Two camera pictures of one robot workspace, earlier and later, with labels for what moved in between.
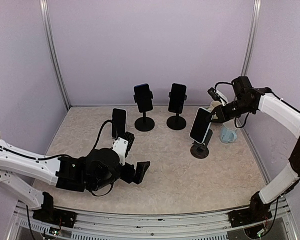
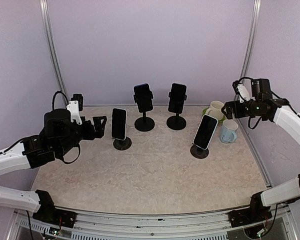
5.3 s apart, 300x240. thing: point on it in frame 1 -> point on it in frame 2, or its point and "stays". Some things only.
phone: x=200 y=125 -> x=205 y=131
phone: x=118 y=125 stays
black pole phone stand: x=144 y=124 stays
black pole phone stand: x=177 y=122 stays
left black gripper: x=140 y=171 -> x=90 y=135
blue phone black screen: x=143 y=98 stays
